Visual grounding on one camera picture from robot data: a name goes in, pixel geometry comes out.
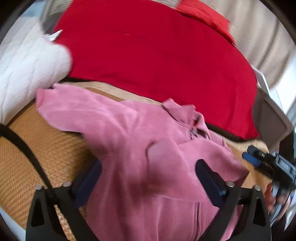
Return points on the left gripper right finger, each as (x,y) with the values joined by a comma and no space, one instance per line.
(253,222)

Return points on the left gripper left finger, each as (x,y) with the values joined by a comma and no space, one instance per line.
(43,222)

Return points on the pink garment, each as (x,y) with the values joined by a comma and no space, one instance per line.
(148,188)

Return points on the right hand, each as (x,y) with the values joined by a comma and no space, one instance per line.
(270,200)

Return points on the dark brown sofa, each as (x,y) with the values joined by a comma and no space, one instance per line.
(270,122)

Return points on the beige dotted curtain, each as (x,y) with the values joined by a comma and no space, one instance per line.
(258,33)

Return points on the white quilted pad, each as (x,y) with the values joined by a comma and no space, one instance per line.
(28,61)

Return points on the red blanket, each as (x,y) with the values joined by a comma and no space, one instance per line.
(154,51)

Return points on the red pillow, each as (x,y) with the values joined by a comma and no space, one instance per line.
(202,12)

